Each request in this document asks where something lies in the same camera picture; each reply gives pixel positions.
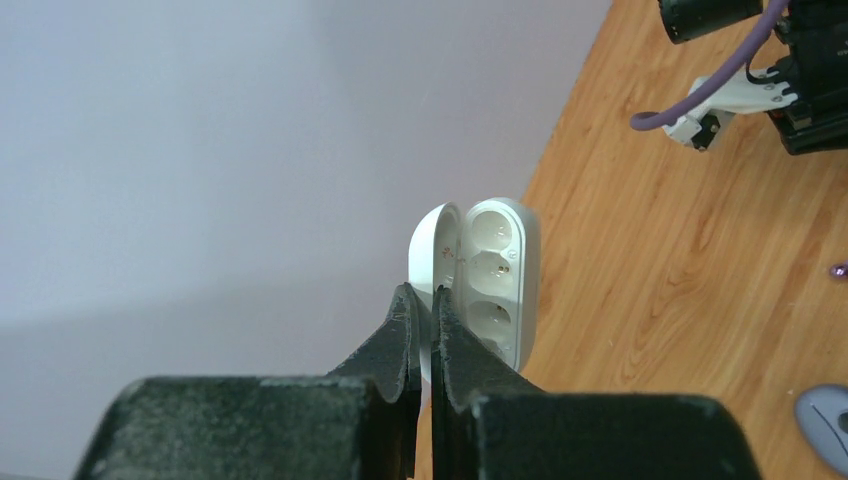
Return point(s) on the blue-grey earbud case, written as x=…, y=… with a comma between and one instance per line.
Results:
x=821, y=414

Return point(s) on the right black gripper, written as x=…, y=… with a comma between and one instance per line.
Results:
x=815, y=33

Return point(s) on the white earbud charging case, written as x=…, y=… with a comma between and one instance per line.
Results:
x=490, y=257

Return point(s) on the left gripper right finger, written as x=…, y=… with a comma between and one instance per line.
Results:
x=489, y=422

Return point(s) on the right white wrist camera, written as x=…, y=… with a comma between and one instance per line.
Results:
x=745, y=93

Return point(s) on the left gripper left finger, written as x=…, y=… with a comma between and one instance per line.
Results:
x=358, y=421

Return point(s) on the purple earbud upper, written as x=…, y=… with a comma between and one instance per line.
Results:
x=839, y=271

